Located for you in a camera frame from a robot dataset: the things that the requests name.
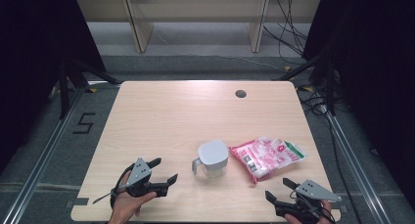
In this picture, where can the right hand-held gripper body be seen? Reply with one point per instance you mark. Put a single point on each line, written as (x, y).
(314, 189)

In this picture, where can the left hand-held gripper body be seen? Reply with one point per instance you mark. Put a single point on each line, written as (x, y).
(138, 173)

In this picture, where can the pink and white plastic bag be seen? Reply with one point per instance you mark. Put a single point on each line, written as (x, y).
(264, 155)

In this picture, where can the person's right hand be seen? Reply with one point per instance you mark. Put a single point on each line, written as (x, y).
(327, 207)

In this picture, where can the person's left hand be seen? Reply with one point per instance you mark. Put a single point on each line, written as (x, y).
(125, 206)

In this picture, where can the grey table edge tab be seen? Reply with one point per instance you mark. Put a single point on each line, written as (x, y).
(80, 201)
(342, 208)

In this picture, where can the yellow floor tape piece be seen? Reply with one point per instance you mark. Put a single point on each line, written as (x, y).
(287, 68)
(307, 88)
(93, 90)

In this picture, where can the black metal stand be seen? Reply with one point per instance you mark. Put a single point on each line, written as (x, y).
(330, 87)
(64, 93)

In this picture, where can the black curtain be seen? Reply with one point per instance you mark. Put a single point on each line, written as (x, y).
(36, 54)
(375, 70)

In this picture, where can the light wooden bench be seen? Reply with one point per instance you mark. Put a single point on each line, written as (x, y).
(195, 8)

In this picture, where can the aluminium floor rail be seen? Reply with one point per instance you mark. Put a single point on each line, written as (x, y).
(42, 162)
(355, 165)

